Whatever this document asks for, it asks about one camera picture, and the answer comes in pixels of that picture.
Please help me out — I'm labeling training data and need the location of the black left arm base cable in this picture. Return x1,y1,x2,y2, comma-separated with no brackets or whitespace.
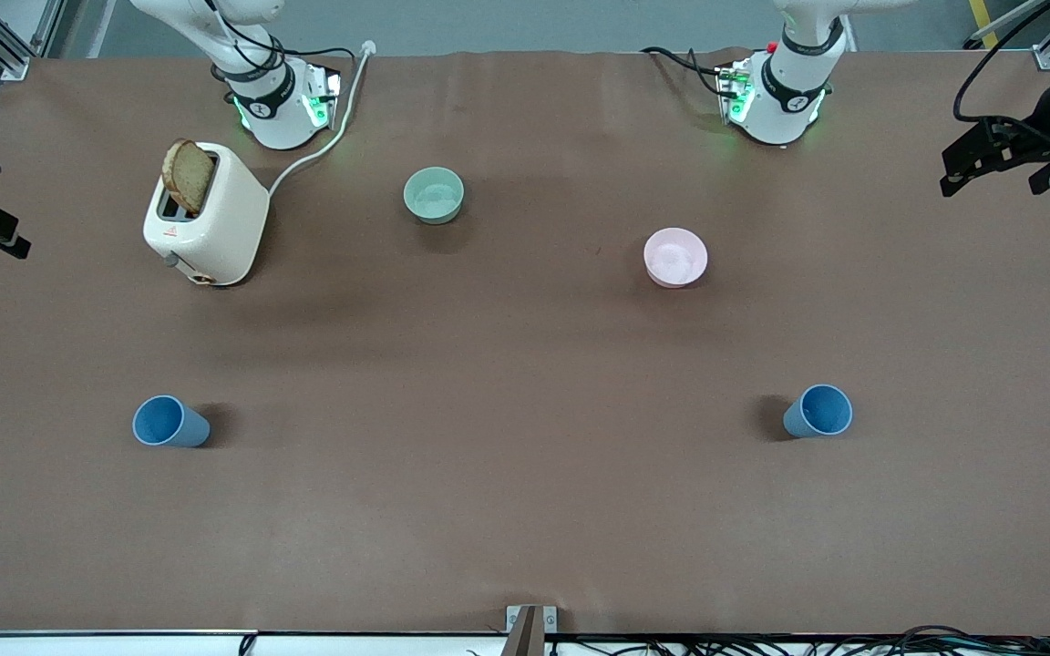
641,46,737,97

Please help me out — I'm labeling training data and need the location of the black cable tangle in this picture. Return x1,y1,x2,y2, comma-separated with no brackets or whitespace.
547,624,1050,656

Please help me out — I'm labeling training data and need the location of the blue plastic cup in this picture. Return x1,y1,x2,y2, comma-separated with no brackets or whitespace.
782,384,853,440
132,395,211,448

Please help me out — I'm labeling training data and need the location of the white table edge rail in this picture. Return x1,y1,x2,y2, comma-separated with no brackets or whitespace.
0,630,510,656

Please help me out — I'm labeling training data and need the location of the white toaster power cable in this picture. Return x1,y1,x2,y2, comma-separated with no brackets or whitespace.
267,40,376,196

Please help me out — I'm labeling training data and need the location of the cream white toaster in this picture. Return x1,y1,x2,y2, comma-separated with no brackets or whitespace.
143,141,271,288

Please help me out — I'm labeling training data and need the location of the black right arm base cable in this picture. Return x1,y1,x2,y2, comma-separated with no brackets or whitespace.
283,46,358,67

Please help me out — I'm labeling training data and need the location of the green bowl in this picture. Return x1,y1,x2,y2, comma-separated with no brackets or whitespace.
402,167,466,225

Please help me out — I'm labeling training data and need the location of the brown bread slice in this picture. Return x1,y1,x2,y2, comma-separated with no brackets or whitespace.
161,138,216,216

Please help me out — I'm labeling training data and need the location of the grey metal camera mount bracket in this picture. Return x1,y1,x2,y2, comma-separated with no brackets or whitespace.
501,605,559,656

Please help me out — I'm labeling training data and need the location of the brown table cover mat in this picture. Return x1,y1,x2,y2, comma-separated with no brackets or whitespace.
0,47,1050,637

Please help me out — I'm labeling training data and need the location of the black arm base cable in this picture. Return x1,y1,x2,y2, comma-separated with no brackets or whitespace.
641,46,737,97
283,46,358,67

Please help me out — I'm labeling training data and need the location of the pink bowl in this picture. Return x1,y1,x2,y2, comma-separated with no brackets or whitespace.
643,228,709,289

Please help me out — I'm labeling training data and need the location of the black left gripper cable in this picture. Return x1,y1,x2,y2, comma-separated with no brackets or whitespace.
952,0,1050,125

